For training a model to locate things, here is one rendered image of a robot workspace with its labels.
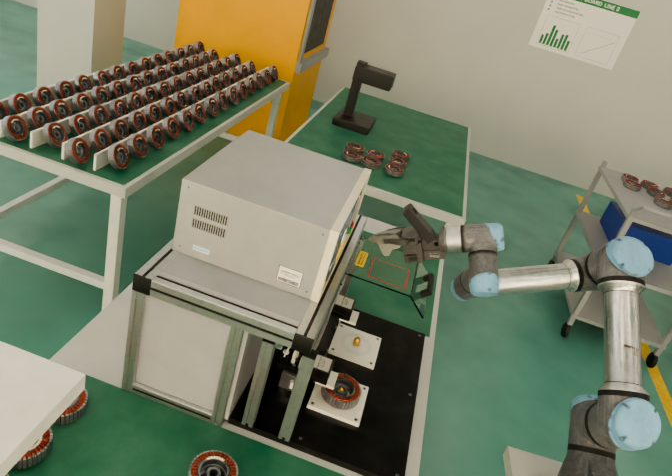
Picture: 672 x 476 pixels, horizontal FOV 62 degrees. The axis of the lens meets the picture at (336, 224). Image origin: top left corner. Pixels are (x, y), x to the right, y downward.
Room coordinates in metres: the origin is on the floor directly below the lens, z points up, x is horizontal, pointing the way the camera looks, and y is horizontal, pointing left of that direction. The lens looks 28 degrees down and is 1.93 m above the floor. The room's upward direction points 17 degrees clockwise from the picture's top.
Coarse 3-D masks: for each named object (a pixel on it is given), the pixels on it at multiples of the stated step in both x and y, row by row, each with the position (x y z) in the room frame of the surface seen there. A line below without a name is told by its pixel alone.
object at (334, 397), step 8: (344, 376) 1.24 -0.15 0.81; (336, 384) 1.22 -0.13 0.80; (344, 384) 1.23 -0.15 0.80; (352, 384) 1.22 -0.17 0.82; (328, 392) 1.16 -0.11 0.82; (336, 392) 1.18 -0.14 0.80; (344, 392) 1.18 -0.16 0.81; (352, 392) 1.19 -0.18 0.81; (360, 392) 1.20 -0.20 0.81; (328, 400) 1.15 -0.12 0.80; (336, 400) 1.15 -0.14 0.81; (344, 400) 1.15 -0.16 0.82; (352, 400) 1.16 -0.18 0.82; (336, 408) 1.14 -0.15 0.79; (344, 408) 1.15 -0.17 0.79
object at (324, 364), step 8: (288, 360) 1.20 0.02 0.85; (296, 360) 1.21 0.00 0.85; (320, 360) 1.21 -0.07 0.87; (328, 360) 1.22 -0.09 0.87; (280, 368) 1.18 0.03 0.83; (288, 368) 1.18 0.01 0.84; (296, 368) 1.18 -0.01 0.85; (320, 368) 1.18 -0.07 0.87; (328, 368) 1.19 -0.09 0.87; (312, 376) 1.17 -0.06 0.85; (320, 376) 1.17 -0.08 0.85; (328, 376) 1.17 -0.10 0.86; (336, 376) 1.21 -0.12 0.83; (320, 384) 1.17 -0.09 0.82; (328, 384) 1.17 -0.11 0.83
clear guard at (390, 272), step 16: (352, 256) 1.48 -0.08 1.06; (368, 256) 1.51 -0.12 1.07; (384, 256) 1.53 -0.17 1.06; (400, 256) 1.56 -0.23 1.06; (352, 272) 1.39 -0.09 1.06; (368, 272) 1.41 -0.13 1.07; (384, 272) 1.44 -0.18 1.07; (400, 272) 1.47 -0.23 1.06; (416, 272) 1.50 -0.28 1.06; (400, 288) 1.38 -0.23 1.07; (416, 288) 1.43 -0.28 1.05; (416, 304) 1.36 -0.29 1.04
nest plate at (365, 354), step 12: (336, 336) 1.45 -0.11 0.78; (348, 336) 1.46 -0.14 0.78; (360, 336) 1.48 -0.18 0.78; (372, 336) 1.50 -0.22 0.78; (336, 348) 1.39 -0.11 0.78; (348, 348) 1.40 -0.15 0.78; (360, 348) 1.42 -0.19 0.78; (372, 348) 1.44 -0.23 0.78; (348, 360) 1.36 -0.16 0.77; (360, 360) 1.37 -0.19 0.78; (372, 360) 1.38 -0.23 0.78
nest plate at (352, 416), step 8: (360, 384) 1.26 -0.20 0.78; (312, 392) 1.18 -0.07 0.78; (320, 392) 1.19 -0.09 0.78; (312, 400) 1.15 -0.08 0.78; (320, 400) 1.16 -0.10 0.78; (360, 400) 1.20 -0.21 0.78; (312, 408) 1.13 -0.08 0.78; (320, 408) 1.13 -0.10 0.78; (328, 408) 1.14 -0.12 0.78; (352, 408) 1.16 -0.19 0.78; (360, 408) 1.17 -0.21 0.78; (336, 416) 1.12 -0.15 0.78; (344, 416) 1.13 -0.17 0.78; (352, 416) 1.13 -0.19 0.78; (360, 416) 1.14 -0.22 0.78; (352, 424) 1.12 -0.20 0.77
